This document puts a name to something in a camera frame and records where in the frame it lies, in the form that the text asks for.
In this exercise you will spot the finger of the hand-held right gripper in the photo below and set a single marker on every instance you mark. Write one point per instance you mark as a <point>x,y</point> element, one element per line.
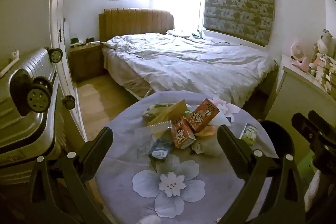
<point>302,121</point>
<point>323,121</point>

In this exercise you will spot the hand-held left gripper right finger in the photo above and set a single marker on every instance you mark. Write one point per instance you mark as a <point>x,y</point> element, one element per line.
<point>228,145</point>

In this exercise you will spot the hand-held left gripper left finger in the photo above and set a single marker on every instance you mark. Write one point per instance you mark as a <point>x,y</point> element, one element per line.
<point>99,145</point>

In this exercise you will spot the orange plastic wrapper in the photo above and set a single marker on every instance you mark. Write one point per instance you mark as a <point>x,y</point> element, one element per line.
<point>210,132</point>

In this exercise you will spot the white green small carton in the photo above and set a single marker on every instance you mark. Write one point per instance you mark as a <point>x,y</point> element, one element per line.
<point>248,133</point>

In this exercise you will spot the black trash bin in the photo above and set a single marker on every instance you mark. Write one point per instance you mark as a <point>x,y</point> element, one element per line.
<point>275,134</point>

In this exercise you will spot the large red milk carton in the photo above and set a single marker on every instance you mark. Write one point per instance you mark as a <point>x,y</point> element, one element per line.
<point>203,115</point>

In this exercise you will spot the small red milk carton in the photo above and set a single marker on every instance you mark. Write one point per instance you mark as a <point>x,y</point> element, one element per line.
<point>181,134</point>

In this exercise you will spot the clear plastic packet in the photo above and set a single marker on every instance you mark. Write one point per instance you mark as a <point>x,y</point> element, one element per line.
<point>155,130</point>

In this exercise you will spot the dark blue wipes packet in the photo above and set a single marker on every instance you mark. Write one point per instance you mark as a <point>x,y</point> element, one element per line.
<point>160,150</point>

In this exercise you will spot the green wipes packet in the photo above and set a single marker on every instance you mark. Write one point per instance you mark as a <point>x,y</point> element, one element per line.
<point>153,109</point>

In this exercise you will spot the yellow snack packet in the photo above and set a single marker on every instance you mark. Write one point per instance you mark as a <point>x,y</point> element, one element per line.
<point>170,111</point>

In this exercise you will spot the green mat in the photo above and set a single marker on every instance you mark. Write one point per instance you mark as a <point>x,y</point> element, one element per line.
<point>308,166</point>

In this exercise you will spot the white dresser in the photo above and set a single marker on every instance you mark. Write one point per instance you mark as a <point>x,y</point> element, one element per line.
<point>294,98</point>

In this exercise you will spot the round table with floral cloth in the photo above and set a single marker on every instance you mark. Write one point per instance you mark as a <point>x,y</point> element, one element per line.
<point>126,140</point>

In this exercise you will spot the small pink white toy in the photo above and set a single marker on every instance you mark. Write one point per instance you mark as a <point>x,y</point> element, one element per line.
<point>315,61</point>

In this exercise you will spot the pink desk fan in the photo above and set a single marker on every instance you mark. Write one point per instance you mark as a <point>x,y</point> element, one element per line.
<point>299,56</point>

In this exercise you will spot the grey white plush toy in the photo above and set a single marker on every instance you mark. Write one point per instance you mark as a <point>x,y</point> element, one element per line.
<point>325,43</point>

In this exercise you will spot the brown wooden nightstand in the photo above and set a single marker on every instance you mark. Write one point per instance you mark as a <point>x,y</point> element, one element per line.
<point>86,61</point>

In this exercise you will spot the bed with white duvet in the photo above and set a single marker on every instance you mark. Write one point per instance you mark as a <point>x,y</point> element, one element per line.
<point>183,64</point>

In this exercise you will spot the white door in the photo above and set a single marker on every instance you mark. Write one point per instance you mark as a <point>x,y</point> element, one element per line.
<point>56,56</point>

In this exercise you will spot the silver suitcase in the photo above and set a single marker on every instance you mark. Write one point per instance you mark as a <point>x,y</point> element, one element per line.
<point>34,64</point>

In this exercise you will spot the small black device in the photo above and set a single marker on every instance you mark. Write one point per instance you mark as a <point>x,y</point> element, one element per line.
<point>90,40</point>
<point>74,41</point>

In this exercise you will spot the brown padded headboard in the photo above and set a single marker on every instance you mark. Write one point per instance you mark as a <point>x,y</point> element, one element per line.
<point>131,22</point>

